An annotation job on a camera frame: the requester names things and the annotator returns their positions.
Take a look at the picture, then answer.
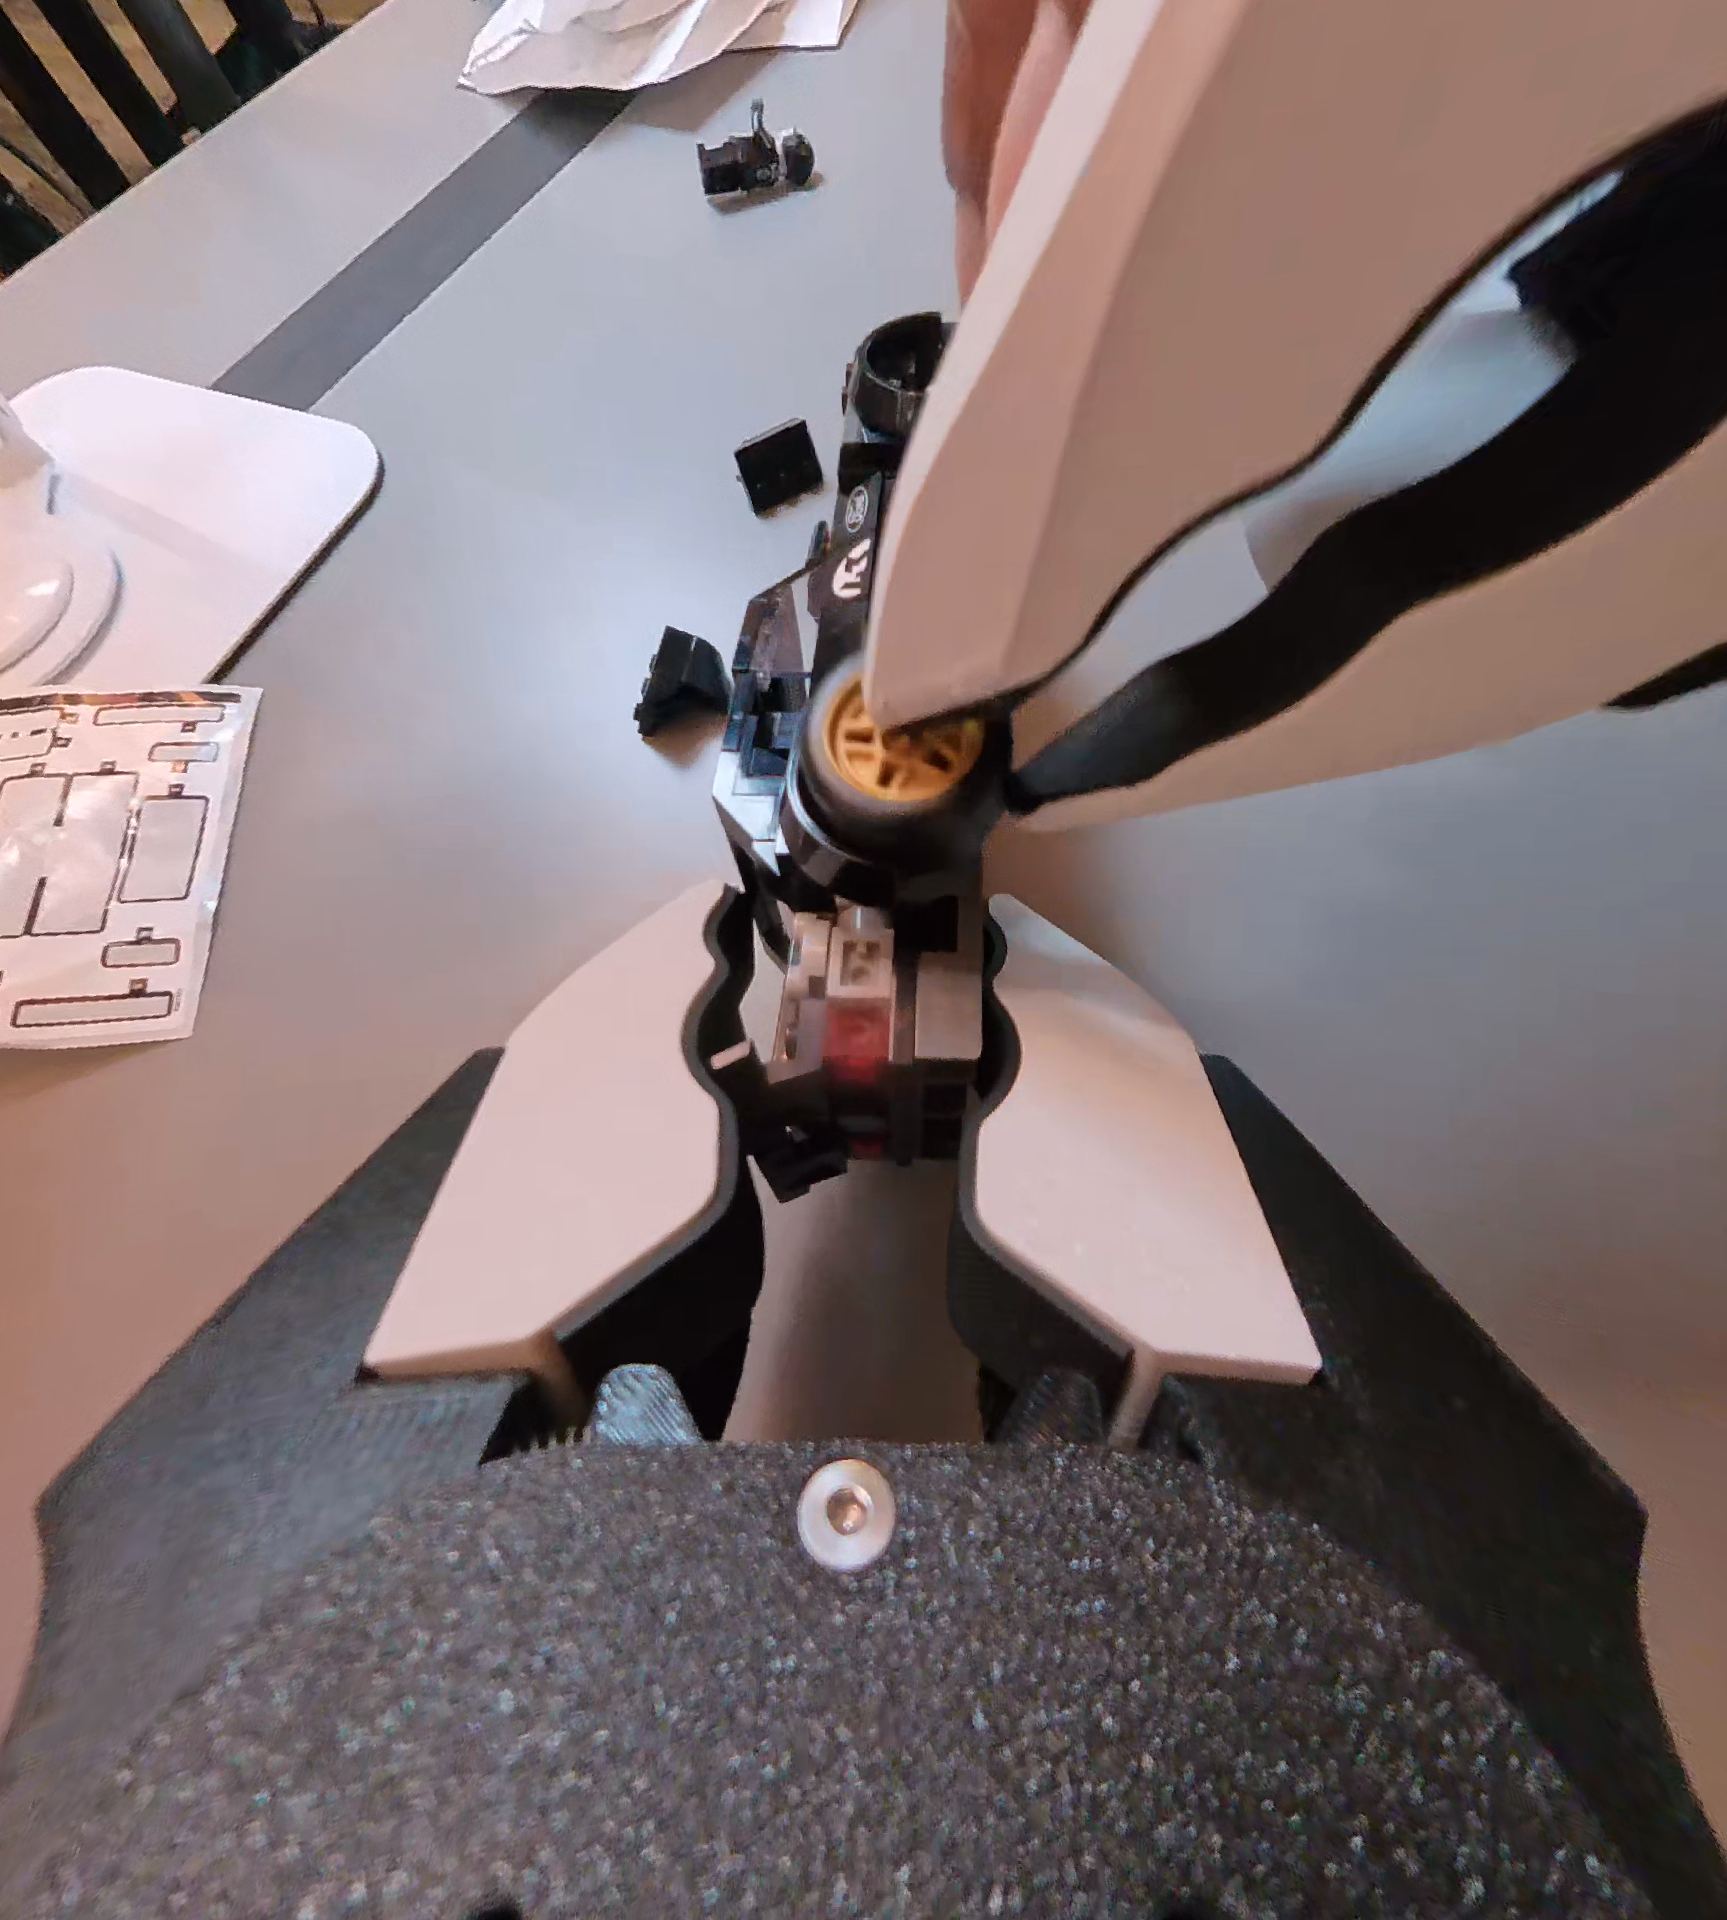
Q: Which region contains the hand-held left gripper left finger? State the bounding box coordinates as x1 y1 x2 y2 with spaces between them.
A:
364 886 760 1389

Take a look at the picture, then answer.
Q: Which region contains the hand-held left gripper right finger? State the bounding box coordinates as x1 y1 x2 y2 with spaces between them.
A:
954 895 1327 1449

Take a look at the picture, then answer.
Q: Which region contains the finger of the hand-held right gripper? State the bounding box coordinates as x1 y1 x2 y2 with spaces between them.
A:
1008 265 1727 836
864 0 1727 739

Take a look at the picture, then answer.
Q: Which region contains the black lego car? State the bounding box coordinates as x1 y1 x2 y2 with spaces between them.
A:
714 300 1022 1203

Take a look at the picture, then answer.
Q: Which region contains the small black lego piece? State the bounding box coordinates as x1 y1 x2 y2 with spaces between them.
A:
700 107 820 206

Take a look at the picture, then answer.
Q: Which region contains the small black lego brick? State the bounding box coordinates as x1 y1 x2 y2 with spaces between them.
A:
736 421 820 506
640 625 730 739

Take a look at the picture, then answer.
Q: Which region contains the person's right hand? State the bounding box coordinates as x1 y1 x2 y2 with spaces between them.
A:
946 0 1090 288

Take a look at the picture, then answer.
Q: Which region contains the white sticker sheet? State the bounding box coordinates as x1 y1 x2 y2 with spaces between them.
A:
0 685 266 1052

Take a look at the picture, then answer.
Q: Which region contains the clear plastic parts bag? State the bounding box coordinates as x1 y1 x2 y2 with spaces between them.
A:
460 0 866 98

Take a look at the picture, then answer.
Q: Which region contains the white booklet stand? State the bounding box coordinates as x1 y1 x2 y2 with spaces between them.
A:
0 257 386 699

